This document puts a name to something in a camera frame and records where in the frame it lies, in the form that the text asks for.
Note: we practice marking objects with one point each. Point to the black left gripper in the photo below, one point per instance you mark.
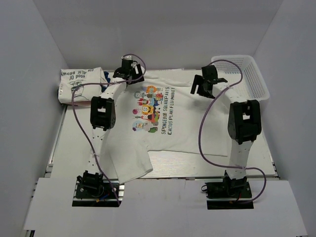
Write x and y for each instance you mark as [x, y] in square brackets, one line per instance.
[138, 76]

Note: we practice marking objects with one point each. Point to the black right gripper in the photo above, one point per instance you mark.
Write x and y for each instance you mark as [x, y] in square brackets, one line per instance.
[198, 80]

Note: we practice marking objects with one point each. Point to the white SpongeBob print t-shirt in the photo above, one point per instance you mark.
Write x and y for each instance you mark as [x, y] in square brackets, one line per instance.
[162, 115]

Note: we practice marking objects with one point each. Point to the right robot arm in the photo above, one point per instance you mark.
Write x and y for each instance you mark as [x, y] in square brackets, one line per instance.
[244, 119]

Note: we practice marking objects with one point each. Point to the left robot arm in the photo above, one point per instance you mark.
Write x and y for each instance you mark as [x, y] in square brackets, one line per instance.
[102, 107]

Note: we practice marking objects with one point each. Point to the blue folded t-shirt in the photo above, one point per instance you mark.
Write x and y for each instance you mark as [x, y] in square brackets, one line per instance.
[106, 79]

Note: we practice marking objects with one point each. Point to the white plastic mesh basket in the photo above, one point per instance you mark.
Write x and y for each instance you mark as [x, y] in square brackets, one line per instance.
[232, 67]

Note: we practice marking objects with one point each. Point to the pink folded t-shirt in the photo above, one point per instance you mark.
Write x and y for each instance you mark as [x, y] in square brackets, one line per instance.
[79, 103]

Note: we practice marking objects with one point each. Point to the white Charlie Brown folded t-shirt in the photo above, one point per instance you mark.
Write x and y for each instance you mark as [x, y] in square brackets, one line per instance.
[85, 83]

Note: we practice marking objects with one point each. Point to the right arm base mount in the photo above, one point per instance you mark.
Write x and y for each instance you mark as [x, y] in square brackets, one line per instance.
[229, 194]

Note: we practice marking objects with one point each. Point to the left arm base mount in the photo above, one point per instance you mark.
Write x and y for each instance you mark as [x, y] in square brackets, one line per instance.
[93, 190]

